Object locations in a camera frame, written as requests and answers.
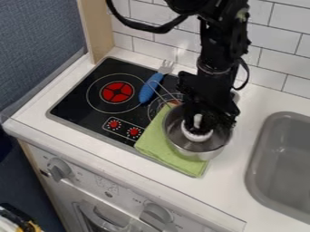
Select green cloth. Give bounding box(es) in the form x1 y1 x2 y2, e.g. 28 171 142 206
132 103 211 179

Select toy sink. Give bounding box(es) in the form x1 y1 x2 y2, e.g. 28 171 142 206
243 111 310 226

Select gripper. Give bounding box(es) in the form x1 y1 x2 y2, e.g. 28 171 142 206
175 70 243 136

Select white toy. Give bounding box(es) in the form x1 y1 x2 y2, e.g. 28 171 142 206
179 113 216 143

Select blue handled fork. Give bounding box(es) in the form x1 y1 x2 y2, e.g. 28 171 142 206
138 59 178 104

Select toy stove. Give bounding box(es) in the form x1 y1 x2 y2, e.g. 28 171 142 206
44 56 211 179

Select silver pot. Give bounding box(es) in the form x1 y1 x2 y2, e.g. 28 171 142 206
146 79 236 162

